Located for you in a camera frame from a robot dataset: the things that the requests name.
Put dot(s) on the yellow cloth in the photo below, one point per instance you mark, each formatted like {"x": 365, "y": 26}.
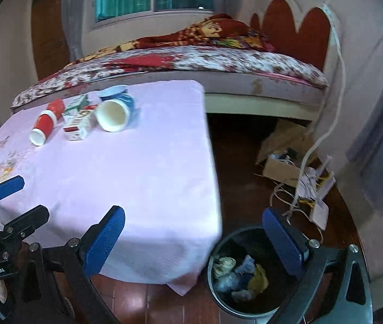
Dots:
{"x": 258, "y": 278}

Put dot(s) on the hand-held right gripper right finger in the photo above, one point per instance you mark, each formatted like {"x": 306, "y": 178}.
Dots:
{"x": 280, "y": 243}

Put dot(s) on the black plastic bin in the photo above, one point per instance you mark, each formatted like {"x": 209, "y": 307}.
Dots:
{"x": 218, "y": 300}

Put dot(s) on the brown wooden door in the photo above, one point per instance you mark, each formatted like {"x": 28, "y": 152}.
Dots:
{"x": 49, "y": 33}

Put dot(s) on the red printed blanket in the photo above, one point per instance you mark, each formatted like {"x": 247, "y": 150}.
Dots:
{"x": 205, "y": 33}

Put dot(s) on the cardboard box on floor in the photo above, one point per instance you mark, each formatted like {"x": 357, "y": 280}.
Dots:
{"x": 285, "y": 135}

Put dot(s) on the red and white carton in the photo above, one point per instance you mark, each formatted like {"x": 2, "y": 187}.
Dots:
{"x": 78, "y": 125}

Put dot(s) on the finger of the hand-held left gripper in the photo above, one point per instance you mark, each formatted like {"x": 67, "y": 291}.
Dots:
{"x": 7, "y": 187}
{"x": 31, "y": 217}

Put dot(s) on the white router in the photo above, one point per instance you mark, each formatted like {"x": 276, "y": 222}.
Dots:
{"x": 321, "y": 212}

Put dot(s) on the blue paper cup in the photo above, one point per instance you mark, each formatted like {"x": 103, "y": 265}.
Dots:
{"x": 113, "y": 91}
{"x": 113, "y": 114}

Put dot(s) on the small cardboard box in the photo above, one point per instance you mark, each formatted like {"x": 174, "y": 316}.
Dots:
{"x": 280, "y": 172}

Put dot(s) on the bed with red headboard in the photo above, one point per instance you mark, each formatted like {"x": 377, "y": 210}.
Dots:
{"x": 296, "y": 30}

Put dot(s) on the blue towel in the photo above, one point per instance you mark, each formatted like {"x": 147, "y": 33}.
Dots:
{"x": 233, "y": 281}

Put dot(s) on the green and white carton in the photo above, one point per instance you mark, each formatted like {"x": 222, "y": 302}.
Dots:
{"x": 76, "y": 103}

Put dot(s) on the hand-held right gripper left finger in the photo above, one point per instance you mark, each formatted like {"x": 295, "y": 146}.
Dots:
{"x": 105, "y": 239}

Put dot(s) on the floral bed sheet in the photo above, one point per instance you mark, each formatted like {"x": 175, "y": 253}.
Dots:
{"x": 245, "y": 60}

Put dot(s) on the wide grey curtain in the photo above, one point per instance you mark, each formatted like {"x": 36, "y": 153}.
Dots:
{"x": 380, "y": 125}

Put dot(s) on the red paper cup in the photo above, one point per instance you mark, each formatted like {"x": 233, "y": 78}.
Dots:
{"x": 48, "y": 118}

